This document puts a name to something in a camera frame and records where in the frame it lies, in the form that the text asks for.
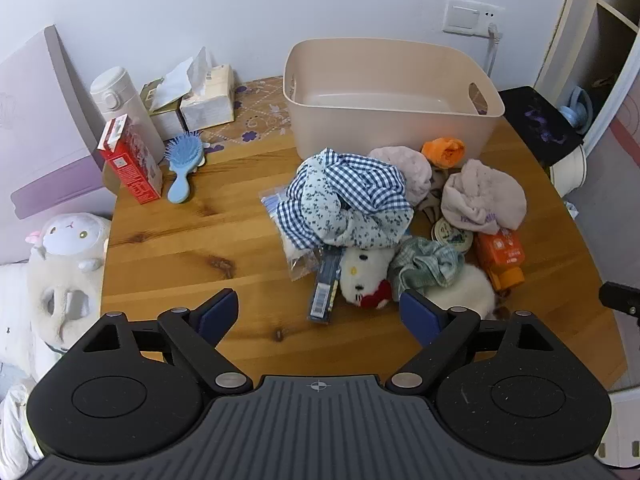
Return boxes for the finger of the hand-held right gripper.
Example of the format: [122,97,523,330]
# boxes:
[599,281,640,318]

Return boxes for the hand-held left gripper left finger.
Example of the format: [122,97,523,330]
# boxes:
[67,288,253,395]

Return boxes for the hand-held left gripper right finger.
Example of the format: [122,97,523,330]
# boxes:
[385,288,571,395]

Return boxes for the green checked scrunchie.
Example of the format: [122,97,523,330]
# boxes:
[387,236,466,301]

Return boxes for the white fluffy toy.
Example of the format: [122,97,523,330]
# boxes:
[425,262,498,318]

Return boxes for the white cat plush toy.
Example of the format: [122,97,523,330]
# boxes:
[339,246,396,309]

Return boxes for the round metal tin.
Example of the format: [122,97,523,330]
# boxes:
[431,217,475,256]

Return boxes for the dark blue tube box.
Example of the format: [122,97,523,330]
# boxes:
[306,247,346,325]

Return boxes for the orange plastic bottle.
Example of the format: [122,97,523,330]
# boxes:
[472,227,527,295]

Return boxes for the plain pink fluffy cloth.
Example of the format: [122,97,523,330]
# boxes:
[367,146,433,206]

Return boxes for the orange sock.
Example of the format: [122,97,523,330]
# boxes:
[421,137,467,170]

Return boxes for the beige plastic bin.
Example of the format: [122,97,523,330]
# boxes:
[282,38,505,161]

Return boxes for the wooden desktop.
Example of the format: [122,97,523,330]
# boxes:
[100,76,630,391]

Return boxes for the clear plastic packet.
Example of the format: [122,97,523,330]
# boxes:
[259,185,331,283]

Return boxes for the beige hair claw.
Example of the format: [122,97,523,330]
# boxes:
[417,167,453,226]

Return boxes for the pink fluffy cloth purple embroidery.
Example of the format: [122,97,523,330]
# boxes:
[441,158,528,235]

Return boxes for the white round bucket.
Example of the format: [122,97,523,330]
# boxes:
[549,144,588,196]

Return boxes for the blue gingham floral cloth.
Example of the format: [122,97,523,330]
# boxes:
[276,147,416,251]

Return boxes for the blue hairbrush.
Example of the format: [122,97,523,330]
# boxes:
[164,131,207,204]

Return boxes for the red carton box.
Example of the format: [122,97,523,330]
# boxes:
[96,114,163,206]

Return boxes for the white plush sheep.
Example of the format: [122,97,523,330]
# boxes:
[27,212,112,273]

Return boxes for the light blue plastic object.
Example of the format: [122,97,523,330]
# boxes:
[557,86,595,133]

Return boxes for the white plush pillow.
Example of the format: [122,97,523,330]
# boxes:
[0,260,106,381]

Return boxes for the floral table mat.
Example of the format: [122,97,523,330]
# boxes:
[197,76,301,153]

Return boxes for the black stool purple print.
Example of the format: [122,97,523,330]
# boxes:
[498,85,586,168]

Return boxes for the white thermos bottle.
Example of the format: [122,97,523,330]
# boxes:
[90,66,166,171]

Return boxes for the lilac white board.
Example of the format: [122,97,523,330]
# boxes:
[0,25,121,221]

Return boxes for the white plug with cable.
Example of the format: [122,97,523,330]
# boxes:
[484,21,502,77]

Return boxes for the white wall socket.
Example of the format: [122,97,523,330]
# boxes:
[442,0,502,38]

